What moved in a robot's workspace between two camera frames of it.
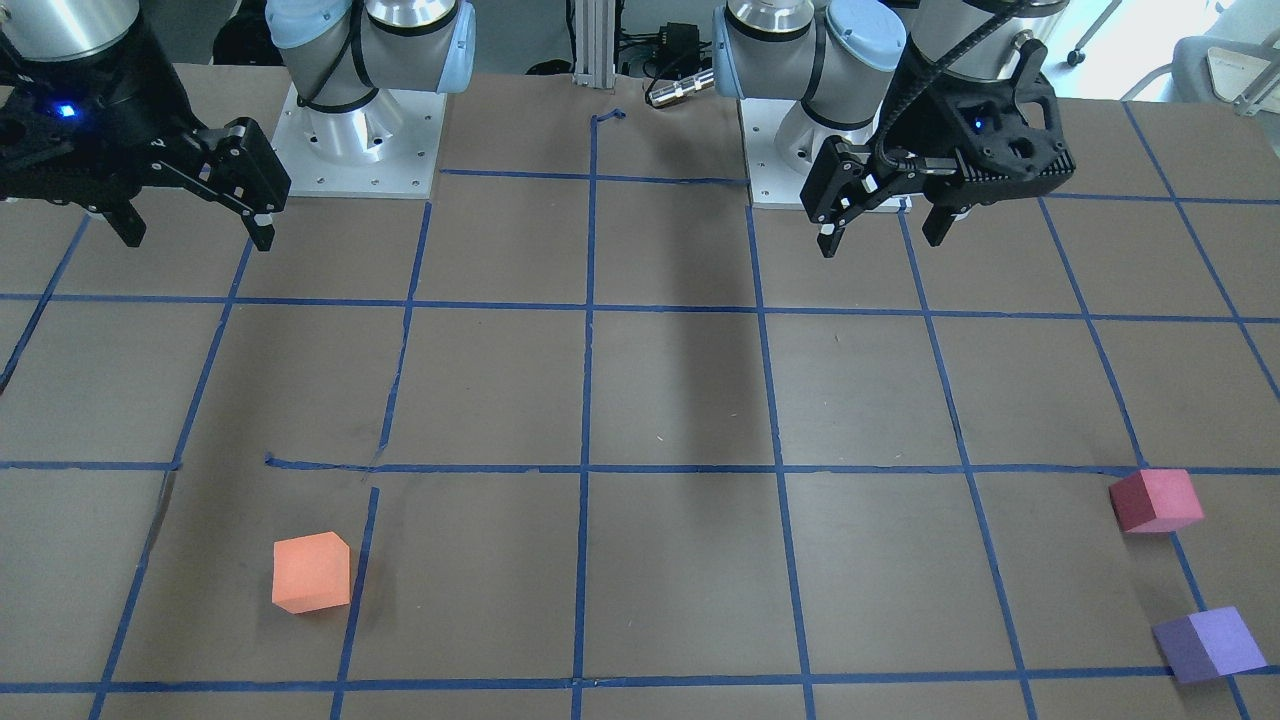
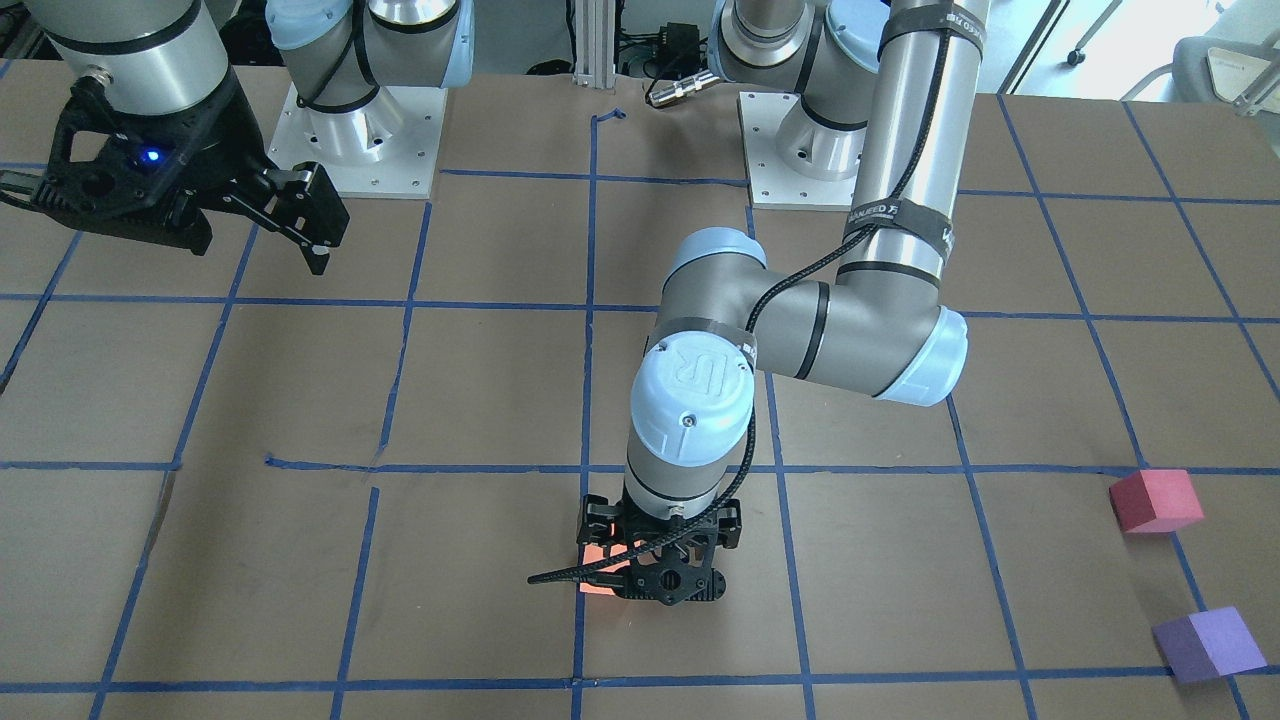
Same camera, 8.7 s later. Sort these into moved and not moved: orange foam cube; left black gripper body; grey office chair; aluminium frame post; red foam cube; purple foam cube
Moved: orange foam cube; left black gripper body
Not moved: aluminium frame post; red foam cube; grey office chair; purple foam cube
